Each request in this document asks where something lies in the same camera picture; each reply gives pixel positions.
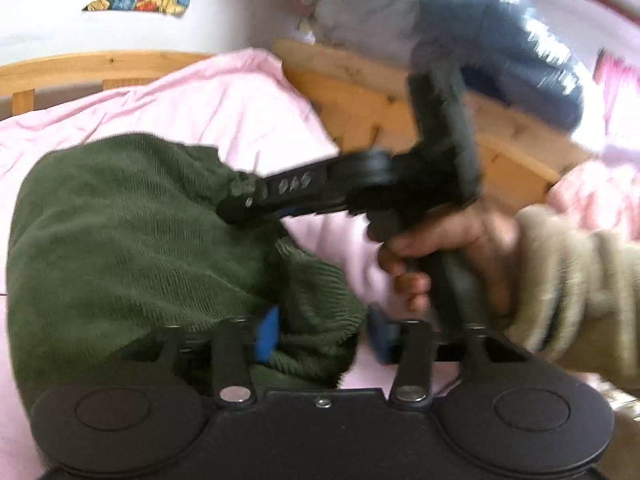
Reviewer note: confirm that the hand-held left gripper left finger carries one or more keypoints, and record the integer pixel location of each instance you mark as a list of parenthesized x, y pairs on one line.
[(265, 336)]

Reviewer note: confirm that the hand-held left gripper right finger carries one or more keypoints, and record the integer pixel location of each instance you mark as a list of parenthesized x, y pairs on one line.
[(381, 341)]

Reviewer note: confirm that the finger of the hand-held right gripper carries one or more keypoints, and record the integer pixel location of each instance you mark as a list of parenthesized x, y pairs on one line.
[(295, 187)]

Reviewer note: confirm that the dark green hoodie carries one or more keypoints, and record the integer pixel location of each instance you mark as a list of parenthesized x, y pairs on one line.
[(130, 240)]

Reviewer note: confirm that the person's right hand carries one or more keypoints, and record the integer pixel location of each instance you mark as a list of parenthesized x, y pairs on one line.
[(480, 247)]

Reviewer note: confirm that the pink bed sheet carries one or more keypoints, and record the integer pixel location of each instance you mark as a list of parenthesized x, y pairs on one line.
[(210, 105)]

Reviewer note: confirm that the dark blue cloth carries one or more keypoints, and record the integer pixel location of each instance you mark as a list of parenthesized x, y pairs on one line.
[(515, 45)]

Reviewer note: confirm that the grey zebra print cloth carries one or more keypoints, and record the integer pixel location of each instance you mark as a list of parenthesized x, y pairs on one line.
[(360, 0)]

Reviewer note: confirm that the pink cloth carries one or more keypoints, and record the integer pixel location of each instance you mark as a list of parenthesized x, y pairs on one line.
[(620, 95)]

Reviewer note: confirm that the wooden bed frame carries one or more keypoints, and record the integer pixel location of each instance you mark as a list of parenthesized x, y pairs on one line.
[(360, 100)]

